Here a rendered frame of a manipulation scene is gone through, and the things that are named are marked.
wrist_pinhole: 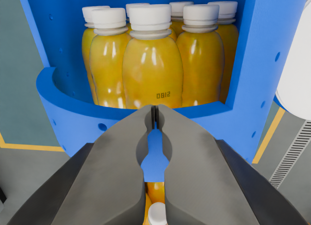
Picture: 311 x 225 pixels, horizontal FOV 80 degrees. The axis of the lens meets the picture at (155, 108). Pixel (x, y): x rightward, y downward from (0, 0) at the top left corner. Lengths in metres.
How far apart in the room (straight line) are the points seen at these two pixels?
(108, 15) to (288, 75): 0.30
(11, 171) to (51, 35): 2.38
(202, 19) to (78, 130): 0.16
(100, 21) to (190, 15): 0.10
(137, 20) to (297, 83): 0.31
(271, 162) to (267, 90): 2.15
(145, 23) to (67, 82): 0.17
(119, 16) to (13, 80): 1.63
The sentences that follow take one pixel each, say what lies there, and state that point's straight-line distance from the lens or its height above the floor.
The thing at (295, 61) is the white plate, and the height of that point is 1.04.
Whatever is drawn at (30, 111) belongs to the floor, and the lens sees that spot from 1.92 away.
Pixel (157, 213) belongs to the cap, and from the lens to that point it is 0.39.
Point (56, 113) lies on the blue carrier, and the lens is 0.18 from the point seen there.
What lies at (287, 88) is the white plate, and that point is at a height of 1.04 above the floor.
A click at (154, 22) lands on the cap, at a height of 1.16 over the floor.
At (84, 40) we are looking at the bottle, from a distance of 0.30.
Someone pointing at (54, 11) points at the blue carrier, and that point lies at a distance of 0.31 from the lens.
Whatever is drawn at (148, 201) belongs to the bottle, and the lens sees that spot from 0.45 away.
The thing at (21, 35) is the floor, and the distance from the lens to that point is 1.64.
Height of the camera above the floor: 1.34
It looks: 58 degrees down
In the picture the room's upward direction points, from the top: 180 degrees counter-clockwise
